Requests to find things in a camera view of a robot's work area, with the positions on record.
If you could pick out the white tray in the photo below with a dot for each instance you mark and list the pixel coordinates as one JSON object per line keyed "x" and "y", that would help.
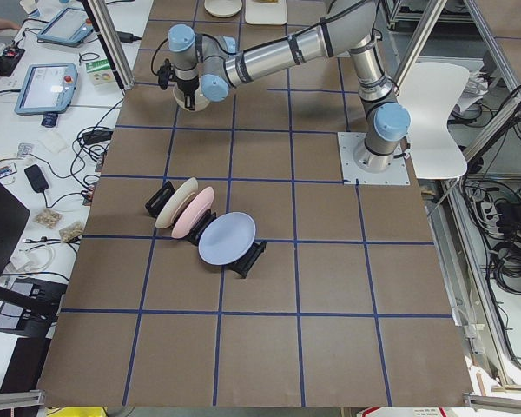
{"x": 266, "y": 12}

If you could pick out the cream plate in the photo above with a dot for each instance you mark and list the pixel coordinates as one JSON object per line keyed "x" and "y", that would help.
{"x": 177, "y": 203}

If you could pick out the white green box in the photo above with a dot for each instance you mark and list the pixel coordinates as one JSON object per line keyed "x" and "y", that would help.
{"x": 99, "y": 72}

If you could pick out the black power adapter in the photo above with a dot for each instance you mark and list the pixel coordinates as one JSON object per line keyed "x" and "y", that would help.
{"x": 96, "y": 136}

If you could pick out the teach pendant tablet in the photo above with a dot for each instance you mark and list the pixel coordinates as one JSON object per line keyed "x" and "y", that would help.
{"x": 47, "y": 88}
{"x": 70, "y": 27}

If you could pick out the black plate rack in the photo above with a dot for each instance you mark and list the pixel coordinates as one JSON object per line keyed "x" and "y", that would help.
{"x": 241, "y": 267}

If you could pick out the white chair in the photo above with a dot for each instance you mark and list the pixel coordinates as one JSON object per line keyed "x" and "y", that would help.
{"x": 429, "y": 93}

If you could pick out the cream bowl at top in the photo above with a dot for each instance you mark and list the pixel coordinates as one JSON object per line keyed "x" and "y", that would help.
{"x": 223, "y": 8}

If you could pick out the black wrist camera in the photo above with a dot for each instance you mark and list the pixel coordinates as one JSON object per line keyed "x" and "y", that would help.
{"x": 165, "y": 74}

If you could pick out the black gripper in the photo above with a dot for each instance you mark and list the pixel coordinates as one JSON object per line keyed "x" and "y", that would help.
{"x": 187, "y": 87}

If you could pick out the dark blue round tin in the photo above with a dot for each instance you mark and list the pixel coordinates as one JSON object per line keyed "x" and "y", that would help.
{"x": 49, "y": 120}

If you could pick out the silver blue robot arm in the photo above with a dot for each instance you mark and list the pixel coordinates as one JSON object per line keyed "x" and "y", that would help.
{"x": 213, "y": 65}

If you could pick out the black smartphone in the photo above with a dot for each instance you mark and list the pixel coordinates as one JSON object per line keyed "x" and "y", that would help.
{"x": 36, "y": 178}

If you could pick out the beige ceramic bowl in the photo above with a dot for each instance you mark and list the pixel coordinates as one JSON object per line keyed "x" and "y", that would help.
{"x": 201, "y": 102}

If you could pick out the lavender blue plate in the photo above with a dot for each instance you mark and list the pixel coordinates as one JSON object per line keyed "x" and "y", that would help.
{"x": 227, "y": 238}

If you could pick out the far teach pendant tablet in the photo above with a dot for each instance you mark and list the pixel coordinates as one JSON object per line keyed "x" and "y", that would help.
{"x": 70, "y": 27}

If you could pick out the aluminium frame post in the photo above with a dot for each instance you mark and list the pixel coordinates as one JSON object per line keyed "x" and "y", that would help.
{"x": 103, "y": 25}

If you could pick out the near teach pendant tablet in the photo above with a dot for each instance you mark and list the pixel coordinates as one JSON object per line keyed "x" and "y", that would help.
{"x": 47, "y": 88}

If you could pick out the bag of nuts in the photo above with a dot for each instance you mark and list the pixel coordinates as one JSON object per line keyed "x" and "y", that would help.
{"x": 72, "y": 232}
{"x": 48, "y": 218}

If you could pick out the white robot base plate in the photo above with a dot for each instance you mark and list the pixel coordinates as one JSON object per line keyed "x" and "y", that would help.
{"x": 394, "y": 174}

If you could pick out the pink plate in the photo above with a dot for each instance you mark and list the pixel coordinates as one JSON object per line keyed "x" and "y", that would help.
{"x": 193, "y": 213}

